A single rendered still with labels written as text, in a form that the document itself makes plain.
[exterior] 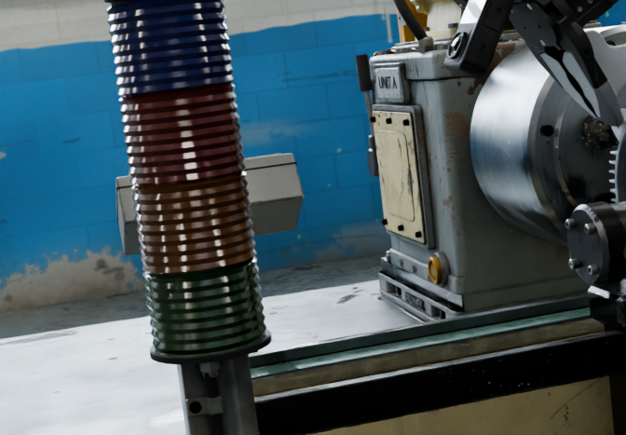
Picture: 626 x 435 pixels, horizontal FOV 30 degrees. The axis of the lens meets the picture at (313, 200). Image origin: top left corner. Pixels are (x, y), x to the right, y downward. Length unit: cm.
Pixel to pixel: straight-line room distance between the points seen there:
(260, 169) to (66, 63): 532
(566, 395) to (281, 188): 33
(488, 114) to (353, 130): 526
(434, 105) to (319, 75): 509
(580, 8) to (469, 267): 49
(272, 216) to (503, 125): 30
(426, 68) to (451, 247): 22
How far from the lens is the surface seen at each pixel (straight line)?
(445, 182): 144
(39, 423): 138
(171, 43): 57
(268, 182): 110
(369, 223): 664
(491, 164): 132
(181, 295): 59
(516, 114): 126
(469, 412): 92
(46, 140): 641
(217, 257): 58
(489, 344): 103
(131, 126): 59
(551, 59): 108
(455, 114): 142
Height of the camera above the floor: 118
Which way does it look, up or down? 7 degrees down
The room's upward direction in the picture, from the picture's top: 7 degrees counter-clockwise
